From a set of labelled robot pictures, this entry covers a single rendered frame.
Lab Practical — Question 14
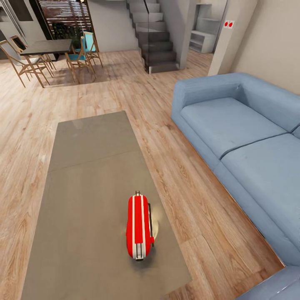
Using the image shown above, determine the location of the radio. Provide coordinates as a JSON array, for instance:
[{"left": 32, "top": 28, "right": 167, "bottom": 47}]
[{"left": 126, "top": 192, "right": 154, "bottom": 261}]

